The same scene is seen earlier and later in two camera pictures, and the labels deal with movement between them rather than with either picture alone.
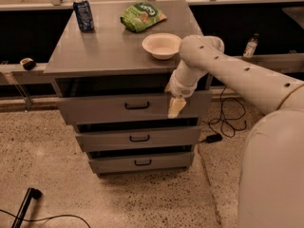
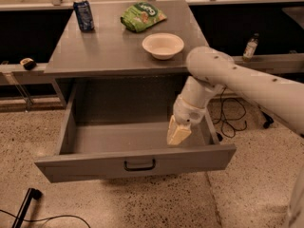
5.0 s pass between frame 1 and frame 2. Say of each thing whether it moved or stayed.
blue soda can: stayed
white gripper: moved
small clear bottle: stayed
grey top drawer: moved
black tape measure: stayed
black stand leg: stayed
